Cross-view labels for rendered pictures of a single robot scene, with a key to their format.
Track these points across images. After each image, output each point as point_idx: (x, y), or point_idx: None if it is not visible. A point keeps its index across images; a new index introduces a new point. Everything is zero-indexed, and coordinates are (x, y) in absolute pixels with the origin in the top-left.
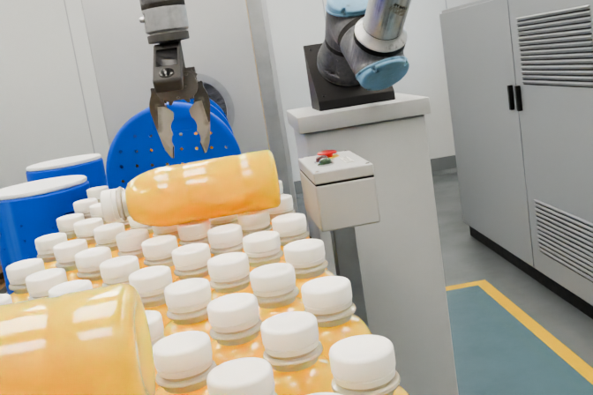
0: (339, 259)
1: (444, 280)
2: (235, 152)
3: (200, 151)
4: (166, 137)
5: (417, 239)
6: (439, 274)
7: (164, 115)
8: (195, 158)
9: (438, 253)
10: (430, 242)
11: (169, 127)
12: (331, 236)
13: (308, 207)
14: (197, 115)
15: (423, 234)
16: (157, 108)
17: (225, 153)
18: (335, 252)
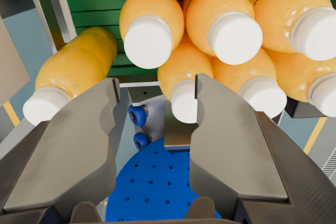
0: None
1: (20, 122)
2: (112, 209)
3: (159, 219)
4: (220, 92)
5: (14, 145)
6: (19, 125)
7: (235, 153)
8: (169, 209)
9: (9, 135)
10: (7, 142)
11: (207, 112)
12: (0, 12)
13: (6, 44)
14: (80, 138)
15: (7, 148)
16: (286, 191)
17: (125, 210)
18: None
